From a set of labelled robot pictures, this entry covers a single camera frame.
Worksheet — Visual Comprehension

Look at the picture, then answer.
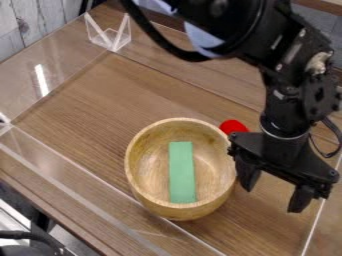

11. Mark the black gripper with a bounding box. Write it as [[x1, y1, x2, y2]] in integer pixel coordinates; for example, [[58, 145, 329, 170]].
[[229, 132, 340, 213]]

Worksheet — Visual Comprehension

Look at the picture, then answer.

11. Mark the wooden bowl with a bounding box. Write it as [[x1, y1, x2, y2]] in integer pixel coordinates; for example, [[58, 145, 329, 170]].
[[125, 118, 237, 221]]

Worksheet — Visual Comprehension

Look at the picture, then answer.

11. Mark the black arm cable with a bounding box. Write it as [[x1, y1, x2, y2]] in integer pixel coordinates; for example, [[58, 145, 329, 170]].
[[309, 116, 342, 159]]

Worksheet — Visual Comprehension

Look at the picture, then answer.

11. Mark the green rectangular block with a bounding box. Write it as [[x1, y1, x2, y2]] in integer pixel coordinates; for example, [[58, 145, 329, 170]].
[[169, 142, 197, 204]]

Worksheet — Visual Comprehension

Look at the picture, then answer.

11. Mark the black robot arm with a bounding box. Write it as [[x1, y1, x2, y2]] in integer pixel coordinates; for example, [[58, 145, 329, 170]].
[[119, 0, 342, 213]]

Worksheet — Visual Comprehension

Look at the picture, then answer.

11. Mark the black metal bracket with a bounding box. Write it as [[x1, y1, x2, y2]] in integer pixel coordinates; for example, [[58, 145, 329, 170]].
[[30, 223, 67, 256]]

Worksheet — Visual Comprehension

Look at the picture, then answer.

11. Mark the clear acrylic enclosure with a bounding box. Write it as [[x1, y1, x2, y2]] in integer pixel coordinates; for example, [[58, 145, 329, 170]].
[[0, 21, 342, 256]]

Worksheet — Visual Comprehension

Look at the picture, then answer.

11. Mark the red plush strawberry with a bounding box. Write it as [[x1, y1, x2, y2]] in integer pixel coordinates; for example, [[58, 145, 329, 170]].
[[219, 120, 249, 135]]

